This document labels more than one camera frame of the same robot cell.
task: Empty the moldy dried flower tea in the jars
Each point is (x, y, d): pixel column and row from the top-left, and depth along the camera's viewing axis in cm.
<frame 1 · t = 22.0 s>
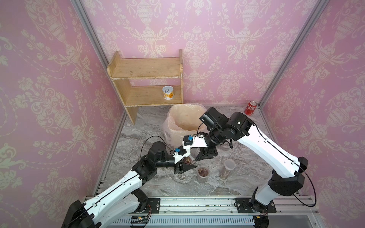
left hand: (194, 162, 68), fingers open
right hand: (196, 150, 63), fingers open
yellow white can on shelf: (168, 92, 94), point 28 cm above the table
red cola can: (250, 107, 110), point 9 cm above the table
middle clear jar flower tea: (203, 172, 79), point 8 cm above the table
right clear jar flower tea: (224, 172, 81), point 6 cm above the table

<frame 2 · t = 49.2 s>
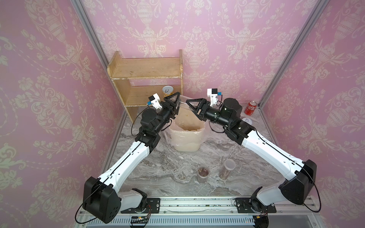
left hand: (182, 96, 64), fingers open
right hand: (188, 104, 62), fingers open
the named things where they were.

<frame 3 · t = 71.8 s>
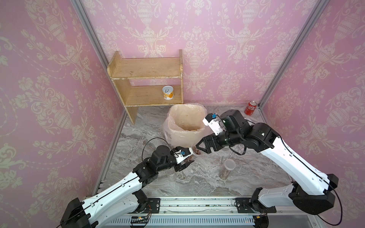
left hand: (190, 155, 73), fingers open
right hand: (203, 143, 63), fingers open
middle clear jar flower tea: (195, 151, 64), point 30 cm above the table
the other named things where they were.

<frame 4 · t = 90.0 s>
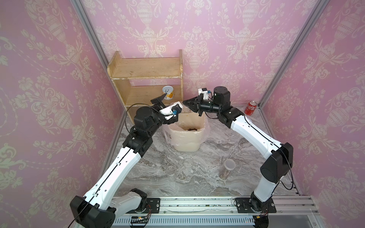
left hand: (169, 100, 66), fingers open
right hand: (183, 102, 68), fingers closed
dried flower tea in bin: (191, 129, 104), point 3 cm above the table
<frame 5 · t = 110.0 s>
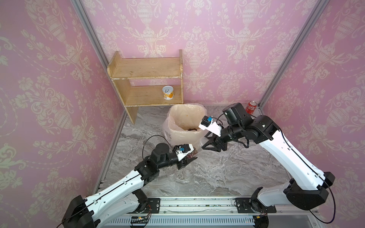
left hand: (194, 153, 71), fingers open
right hand: (206, 141, 63), fingers open
right clear jar flower tea: (197, 145, 64), point 32 cm above the table
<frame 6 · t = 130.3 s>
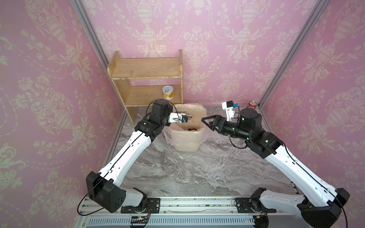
left hand: (167, 106, 77), fingers open
right hand: (205, 121, 63), fingers open
